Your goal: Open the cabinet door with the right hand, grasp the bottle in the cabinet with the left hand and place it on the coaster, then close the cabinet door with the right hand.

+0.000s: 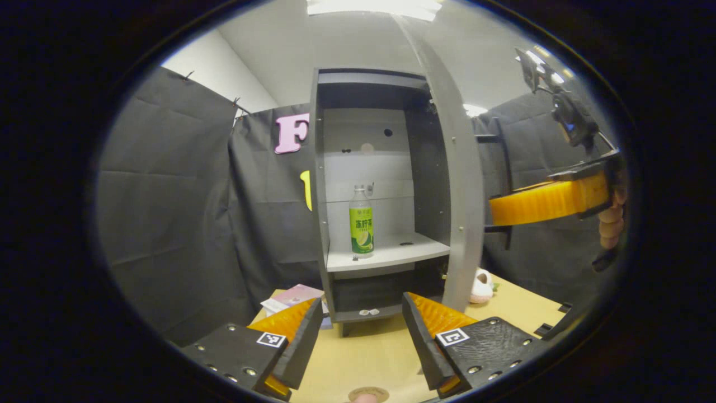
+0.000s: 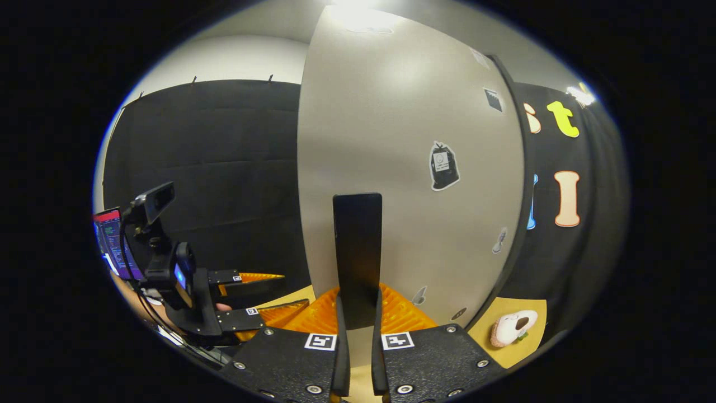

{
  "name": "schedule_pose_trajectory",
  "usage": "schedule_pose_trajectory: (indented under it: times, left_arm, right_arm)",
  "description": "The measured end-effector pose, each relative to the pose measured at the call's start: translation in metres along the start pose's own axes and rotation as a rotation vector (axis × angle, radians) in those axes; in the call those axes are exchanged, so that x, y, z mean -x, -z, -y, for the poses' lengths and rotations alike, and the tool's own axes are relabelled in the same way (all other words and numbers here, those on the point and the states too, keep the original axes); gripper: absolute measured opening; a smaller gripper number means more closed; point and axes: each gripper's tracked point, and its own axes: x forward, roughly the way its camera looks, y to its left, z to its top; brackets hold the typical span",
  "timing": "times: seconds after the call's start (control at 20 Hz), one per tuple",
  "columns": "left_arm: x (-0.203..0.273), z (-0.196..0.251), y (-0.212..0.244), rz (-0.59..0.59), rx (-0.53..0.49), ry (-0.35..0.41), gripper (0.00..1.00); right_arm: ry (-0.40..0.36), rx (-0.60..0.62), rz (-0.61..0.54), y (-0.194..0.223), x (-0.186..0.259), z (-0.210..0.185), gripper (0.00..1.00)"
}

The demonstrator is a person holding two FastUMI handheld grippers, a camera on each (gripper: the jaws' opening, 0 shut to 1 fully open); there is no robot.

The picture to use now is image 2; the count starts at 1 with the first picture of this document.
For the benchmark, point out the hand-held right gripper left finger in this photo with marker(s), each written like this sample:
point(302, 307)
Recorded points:
point(279, 358)

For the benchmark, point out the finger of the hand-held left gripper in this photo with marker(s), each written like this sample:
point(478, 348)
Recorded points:
point(224, 277)
point(235, 322)

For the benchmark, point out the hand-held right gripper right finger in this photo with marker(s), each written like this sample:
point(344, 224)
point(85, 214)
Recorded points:
point(442, 358)

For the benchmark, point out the grey cabinet door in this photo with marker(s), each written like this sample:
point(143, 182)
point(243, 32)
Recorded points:
point(391, 112)

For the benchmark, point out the pink white plush toy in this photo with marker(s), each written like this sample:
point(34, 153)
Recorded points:
point(512, 327)

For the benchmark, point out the computer monitor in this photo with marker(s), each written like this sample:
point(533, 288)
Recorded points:
point(112, 240)

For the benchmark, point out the black backdrop cloth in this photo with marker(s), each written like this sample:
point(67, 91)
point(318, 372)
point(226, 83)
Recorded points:
point(224, 168)

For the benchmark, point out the ceiling light panel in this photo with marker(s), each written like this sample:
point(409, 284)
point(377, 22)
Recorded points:
point(580, 95)
point(361, 6)

